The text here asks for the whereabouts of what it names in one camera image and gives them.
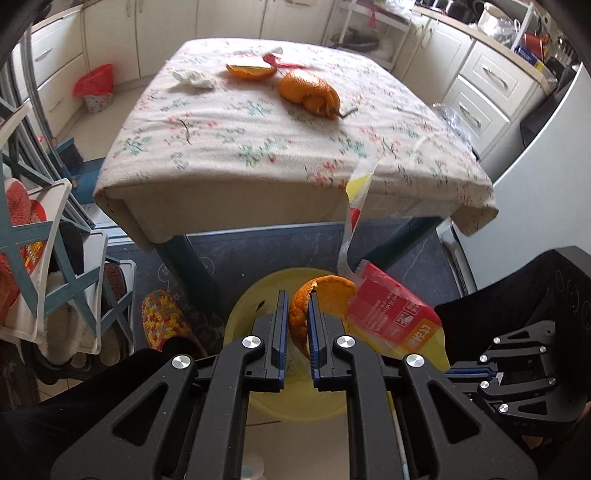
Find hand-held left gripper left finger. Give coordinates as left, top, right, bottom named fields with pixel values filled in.
left=51, top=290, right=291, bottom=480

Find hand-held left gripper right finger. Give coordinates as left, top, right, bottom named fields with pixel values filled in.
left=308, top=292, right=539, bottom=480

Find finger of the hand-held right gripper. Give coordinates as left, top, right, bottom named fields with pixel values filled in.
left=447, top=367, right=559, bottom=418
left=447, top=319, right=557, bottom=374

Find cup-shaped orange peel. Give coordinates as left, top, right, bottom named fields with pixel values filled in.
left=288, top=274, right=358, bottom=361

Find yellow plastic basin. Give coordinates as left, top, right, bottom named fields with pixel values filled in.
left=224, top=268, right=451, bottom=421

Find red snack package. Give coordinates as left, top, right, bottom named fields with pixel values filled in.
left=346, top=259, right=446, bottom=370

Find clear yellow-printed plastic wrapper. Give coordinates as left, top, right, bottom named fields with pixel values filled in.
left=336, top=159, right=379, bottom=278

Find orange peel with stem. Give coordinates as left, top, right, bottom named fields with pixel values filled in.
left=278, top=69, right=358, bottom=121

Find white tissue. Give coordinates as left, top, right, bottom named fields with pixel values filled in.
left=171, top=68, right=215, bottom=89

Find red wrapper scrap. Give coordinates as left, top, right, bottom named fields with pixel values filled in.
left=262, top=53, right=308, bottom=70

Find red-lined trash bin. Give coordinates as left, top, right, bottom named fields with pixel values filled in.
left=72, top=64, right=115, bottom=114

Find white refrigerator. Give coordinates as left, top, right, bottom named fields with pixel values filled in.
left=434, top=60, right=591, bottom=296

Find floral knit slipper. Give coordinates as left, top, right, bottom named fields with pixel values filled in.
left=141, top=290, right=208, bottom=356

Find table with floral cloth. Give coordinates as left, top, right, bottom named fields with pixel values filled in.
left=92, top=38, right=500, bottom=252

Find crumpled clear plastic bag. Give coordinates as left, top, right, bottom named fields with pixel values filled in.
left=431, top=102, right=481, bottom=153

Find white drawer cabinet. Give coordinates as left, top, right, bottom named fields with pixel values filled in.
left=392, top=7, right=578, bottom=158

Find blue box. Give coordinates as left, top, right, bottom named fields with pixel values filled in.
left=512, top=44, right=546, bottom=63

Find red pot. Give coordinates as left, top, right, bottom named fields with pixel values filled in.
left=522, top=31, right=552, bottom=51

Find blue dustpan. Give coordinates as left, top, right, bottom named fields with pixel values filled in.
left=51, top=137, right=105, bottom=204

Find white kettle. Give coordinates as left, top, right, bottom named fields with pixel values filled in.
left=475, top=0, right=513, bottom=31

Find white and blue shoe rack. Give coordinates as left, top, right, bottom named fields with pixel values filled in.
left=0, top=99, right=137, bottom=356

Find red printed slipper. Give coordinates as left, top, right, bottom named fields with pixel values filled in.
left=0, top=179, right=47, bottom=324

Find dark wok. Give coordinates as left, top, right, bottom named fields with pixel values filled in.
left=335, top=28, right=382, bottom=51

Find white base cabinets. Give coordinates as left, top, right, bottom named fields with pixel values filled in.
left=9, top=0, right=345, bottom=123

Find white rolling cart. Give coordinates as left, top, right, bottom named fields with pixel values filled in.
left=323, top=0, right=414, bottom=72

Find grey metal folding rack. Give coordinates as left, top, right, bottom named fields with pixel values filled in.
left=0, top=23, right=95, bottom=232

